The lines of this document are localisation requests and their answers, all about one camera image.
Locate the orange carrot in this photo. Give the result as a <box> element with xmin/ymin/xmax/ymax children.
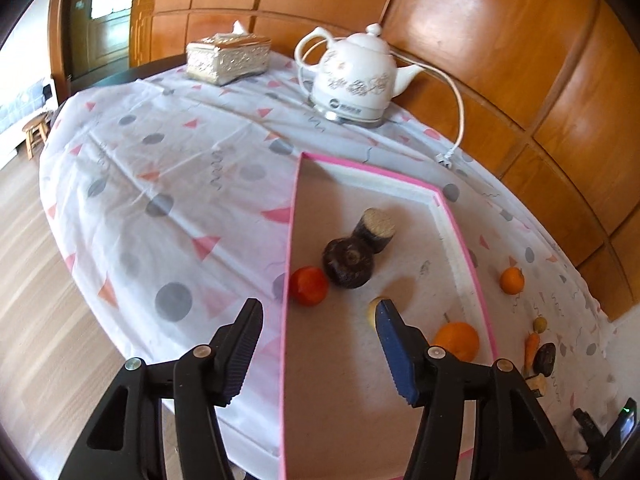
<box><xmin>523</xmin><ymin>332</ymin><xmax>540</xmax><ymax>377</ymax></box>

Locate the large orange with stem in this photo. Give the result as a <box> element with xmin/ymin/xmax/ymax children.
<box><xmin>431</xmin><ymin>314</ymin><xmax>480</xmax><ymax>363</ymax></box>

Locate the wooden stool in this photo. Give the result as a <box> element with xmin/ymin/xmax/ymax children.
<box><xmin>23</xmin><ymin>112</ymin><xmax>52</xmax><ymax>159</ymax></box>

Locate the large dark water chestnut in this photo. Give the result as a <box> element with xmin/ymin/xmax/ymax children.
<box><xmin>533</xmin><ymin>342</ymin><xmax>556</xmax><ymax>377</ymax></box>

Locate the wooden door with glass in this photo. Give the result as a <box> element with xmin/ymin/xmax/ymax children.
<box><xmin>49</xmin><ymin>0</ymin><xmax>134</xmax><ymax>100</ymax></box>

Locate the white ceramic electric kettle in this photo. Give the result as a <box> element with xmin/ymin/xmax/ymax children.
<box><xmin>294</xmin><ymin>23</ymin><xmax>422</xmax><ymax>126</ymax></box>

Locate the red tomato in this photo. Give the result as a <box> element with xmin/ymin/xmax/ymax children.
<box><xmin>288</xmin><ymin>266</ymin><xmax>329</xmax><ymax>307</ymax></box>

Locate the dark round water chestnut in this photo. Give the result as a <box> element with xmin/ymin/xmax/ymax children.
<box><xmin>322</xmin><ymin>236</ymin><xmax>374</xmax><ymax>289</ymax></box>

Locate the pink-edged cardboard tray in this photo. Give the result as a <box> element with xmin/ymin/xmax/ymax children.
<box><xmin>279</xmin><ymin>153</ymin><xmax>497</xmax><ymax>479</ymax></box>

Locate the small orange tangerine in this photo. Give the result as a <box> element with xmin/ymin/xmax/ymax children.
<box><xmin>499</xmin><ymin>266</ymin><xmax>525</xmax><ymax>296</ymax></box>

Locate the white kettle power cord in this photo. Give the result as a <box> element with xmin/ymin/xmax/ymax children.
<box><xmin>299</xmin><ymin>37</ymin><xmax>467</xmax><ymax>168</ymax></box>

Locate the white patterned tablecloth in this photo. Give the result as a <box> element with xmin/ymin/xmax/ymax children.
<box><xmin>40</xmin><ymin>53</ymin><xmax>622</xmax><ymax>479</ymax></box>

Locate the ornate tissue box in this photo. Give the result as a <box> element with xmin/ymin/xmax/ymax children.
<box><xmin>186</xmin><ymin>21</ymin><xmax>271</xmax><ymax>86</ymax></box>

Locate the small cut dark cylinder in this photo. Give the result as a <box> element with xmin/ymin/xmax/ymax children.
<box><xmin>352</xmin><ymin>208</ymin><xmax>396</xmax><ymax>254</ymax></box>

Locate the yellow-brown small round fruit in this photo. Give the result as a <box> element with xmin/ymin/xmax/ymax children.
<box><xmin>533</xmin><ymin>316</ymin><xmax>548</xmax><ymax>334</ymax></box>

